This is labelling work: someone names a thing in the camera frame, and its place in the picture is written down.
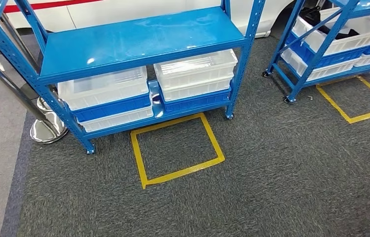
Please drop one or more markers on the blue metal shelf rack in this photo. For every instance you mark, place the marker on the blue metal shelf rack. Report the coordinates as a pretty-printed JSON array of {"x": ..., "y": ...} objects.
[
  {"x": 139, "y": 39},
  {"x": 323, "y": 49}
]

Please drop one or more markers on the black plastic part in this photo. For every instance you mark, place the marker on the black plastic part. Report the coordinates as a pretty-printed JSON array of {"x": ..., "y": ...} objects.
[{"x": 309, "y": 16}]

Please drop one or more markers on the white car with red stripe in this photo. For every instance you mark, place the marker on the white car with red stripe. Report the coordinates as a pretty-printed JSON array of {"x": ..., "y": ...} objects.
[{"x": 139, "y": 9}]

